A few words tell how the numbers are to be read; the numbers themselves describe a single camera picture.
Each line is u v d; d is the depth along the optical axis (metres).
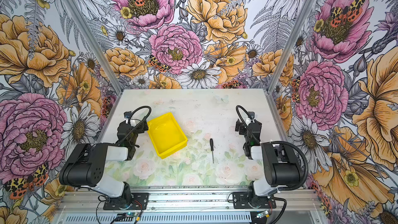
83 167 0.45
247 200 0.73
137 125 0.82
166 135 0.97
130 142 0.73
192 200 0.76
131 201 0.72
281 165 0.46
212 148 0.92
